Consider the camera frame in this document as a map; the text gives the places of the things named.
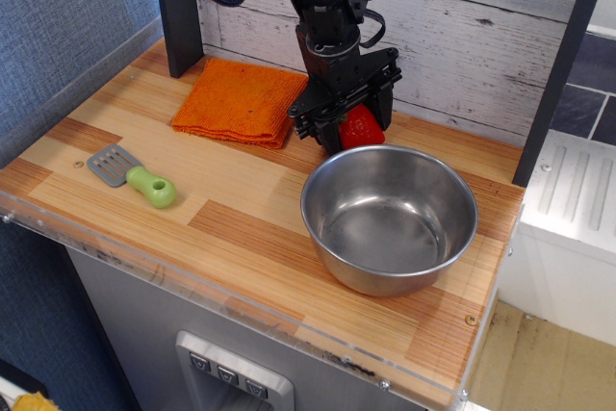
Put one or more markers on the dark grey post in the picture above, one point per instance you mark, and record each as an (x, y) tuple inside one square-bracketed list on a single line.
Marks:
[(182, 33), (563, 63)]

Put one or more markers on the red toy strawberry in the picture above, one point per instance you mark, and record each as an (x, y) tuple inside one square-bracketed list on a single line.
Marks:
[(359, 127)]

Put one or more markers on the dark grey right post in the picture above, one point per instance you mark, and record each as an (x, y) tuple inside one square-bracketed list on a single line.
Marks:
[(563, 63)]

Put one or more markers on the green handled grey spatula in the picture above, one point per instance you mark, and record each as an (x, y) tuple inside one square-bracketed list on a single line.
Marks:
[(115, 167)]

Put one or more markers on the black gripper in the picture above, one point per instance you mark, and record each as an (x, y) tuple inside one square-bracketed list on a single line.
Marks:
[(340, 78)]

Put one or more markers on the white ribbed appliance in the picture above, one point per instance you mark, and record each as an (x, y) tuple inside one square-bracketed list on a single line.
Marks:
[(560, 264)]

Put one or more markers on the silver button panel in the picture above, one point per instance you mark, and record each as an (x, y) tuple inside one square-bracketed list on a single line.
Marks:
[(233, 375)]

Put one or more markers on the orange folded cloth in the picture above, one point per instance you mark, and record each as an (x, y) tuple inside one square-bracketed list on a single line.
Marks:
[(248, 103)]

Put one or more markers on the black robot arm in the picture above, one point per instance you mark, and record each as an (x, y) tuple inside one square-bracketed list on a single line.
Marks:
[(334, 22)]

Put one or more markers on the stainless steel bowl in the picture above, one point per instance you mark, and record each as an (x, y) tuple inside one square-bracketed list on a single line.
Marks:
[(388, 220)]

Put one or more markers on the grey toy kitchen cabinet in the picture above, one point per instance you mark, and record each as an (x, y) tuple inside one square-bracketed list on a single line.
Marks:
[(143, 323)]

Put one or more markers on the yellow object bottom corner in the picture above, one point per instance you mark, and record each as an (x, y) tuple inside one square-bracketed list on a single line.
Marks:
[(34, 402)]

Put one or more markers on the dark grey left post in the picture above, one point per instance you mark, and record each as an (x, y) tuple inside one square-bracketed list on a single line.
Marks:
[(182, 33)]

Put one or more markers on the clear acrylic edge guard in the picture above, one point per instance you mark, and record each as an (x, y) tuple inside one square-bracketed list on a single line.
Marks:
[(264, 274)]

